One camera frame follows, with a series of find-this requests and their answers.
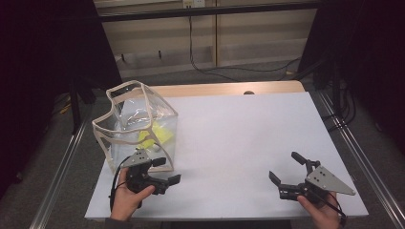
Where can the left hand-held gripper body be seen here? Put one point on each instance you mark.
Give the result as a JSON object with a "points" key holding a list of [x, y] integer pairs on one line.
{"points": [[138, 175]]}

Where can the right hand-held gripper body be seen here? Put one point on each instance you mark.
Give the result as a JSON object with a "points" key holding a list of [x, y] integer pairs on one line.
{"points": [[328, 182]]}

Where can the yellow shuttlecock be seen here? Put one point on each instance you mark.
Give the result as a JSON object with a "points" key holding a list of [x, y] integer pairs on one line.
{"points": [[144, 137], [163, 134], [152, 146]]}

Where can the clear bag with beige trim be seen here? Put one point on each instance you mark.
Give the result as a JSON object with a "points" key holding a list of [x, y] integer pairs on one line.
{"points": [[127, 117]]}

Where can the person's left hand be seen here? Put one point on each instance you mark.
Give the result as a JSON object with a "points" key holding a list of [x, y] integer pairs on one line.
{"points": [[127, 203]]}

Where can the person's right hand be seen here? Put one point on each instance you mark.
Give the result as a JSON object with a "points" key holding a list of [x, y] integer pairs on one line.
{"points": [[321, 216]]}

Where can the white table mat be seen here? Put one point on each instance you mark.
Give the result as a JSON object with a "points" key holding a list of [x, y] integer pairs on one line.
{"points": [[238, 143]]}

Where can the dark round table knob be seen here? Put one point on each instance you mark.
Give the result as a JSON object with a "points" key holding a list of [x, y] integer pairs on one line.
{"points": [[249, 92]]}

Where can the black curtain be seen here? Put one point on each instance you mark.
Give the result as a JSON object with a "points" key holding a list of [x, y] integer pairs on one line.
{"points": [[38, 63], [375, 47]]}

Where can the black horizontal bar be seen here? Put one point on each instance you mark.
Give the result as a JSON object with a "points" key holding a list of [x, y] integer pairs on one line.
{"points": [[207, 12]]}

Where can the metal floor rail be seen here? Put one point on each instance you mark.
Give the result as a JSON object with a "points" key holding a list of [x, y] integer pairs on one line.
{"points": [[60, 178], [359, 152]]}

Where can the white wall socket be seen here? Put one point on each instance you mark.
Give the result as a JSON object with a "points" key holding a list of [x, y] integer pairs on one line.
{"points": [[194, 3]]}

